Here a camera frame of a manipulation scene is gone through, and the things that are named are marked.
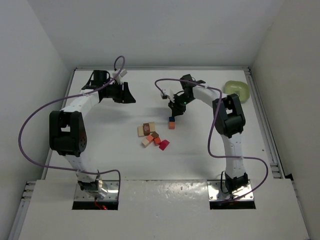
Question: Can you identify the orange cube block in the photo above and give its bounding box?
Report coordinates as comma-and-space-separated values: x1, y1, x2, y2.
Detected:
168, 121, 176, 130

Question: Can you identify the brown cube block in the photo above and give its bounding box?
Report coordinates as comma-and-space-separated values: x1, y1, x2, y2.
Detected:
151, 132, 159, 139

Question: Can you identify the brown printed rectangular block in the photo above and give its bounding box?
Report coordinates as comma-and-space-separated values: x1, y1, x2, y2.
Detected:
142, 123, 151, 136

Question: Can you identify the natural wood hotel block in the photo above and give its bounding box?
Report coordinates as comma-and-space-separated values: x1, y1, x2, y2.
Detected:
137, 125, 145, 137

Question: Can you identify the magenta roof block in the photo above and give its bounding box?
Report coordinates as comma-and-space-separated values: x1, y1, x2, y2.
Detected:
159, 139, 170, 151

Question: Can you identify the red-orange cube block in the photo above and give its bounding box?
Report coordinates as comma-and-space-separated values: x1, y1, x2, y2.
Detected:
153, 137, 162, 146

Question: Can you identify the salmon cube block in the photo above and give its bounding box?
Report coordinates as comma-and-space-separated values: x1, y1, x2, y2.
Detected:
146, 134, 154, 143

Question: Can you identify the natural wood cube block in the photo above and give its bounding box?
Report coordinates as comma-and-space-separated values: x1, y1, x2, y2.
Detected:
141, 138, 150, 148

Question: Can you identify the green plastic bowl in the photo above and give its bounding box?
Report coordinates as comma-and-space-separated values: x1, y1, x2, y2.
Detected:
223, 80, 250, 103

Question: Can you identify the natural wood long block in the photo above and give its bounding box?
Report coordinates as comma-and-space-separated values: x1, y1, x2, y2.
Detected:
148, 122, 156, 133

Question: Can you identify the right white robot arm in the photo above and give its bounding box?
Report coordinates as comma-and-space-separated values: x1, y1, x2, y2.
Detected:
168, 74, 248, 194

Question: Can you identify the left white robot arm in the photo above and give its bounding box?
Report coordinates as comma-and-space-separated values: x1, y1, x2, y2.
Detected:
49, 70, 136, 200

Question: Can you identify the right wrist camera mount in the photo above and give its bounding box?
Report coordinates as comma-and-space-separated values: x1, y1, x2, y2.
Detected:
160, 88, 175, 103

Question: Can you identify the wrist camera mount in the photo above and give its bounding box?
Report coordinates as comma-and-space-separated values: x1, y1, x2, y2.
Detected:
112, 69, 128, 84
160, 88, 175, 103

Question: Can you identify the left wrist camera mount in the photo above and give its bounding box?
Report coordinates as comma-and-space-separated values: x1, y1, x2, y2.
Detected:
112, 69, 128, 84

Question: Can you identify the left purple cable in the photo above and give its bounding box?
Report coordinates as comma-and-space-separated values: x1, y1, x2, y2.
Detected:
18, 55, 126, 182

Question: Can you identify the purple cable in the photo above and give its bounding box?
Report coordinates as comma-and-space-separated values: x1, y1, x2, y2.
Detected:
18, 55, 126, 182
154, 78, 269, 203

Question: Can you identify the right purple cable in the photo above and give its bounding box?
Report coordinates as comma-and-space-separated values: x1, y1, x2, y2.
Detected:
154, 78, 269, 203

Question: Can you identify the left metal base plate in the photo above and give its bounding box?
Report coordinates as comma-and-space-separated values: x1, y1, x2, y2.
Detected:
74, 179, 120, 202

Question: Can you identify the metal base plate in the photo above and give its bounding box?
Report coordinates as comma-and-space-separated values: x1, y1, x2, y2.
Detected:
207, 180, 255, 201
74, 179, 120, 202

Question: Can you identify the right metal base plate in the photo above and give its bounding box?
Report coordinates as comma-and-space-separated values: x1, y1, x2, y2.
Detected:
207, 180, 255, 201

